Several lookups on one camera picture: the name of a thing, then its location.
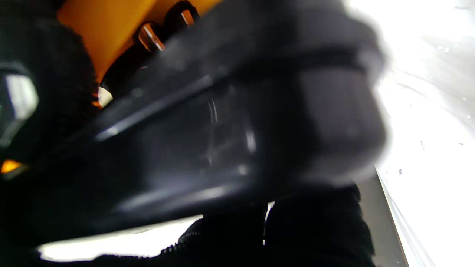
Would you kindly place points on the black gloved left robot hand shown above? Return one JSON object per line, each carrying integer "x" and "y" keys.
{"x": 315, "y": 237}

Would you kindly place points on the orange plastic tissue box cover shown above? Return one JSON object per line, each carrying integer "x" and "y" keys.
{"x": 104, "y": 26}

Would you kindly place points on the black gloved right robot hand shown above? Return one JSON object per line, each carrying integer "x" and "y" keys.
{"x": 126, "y": 63}

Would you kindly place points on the black tissue box base plate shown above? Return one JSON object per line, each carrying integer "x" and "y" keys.
{"x": 167, "y": 155}

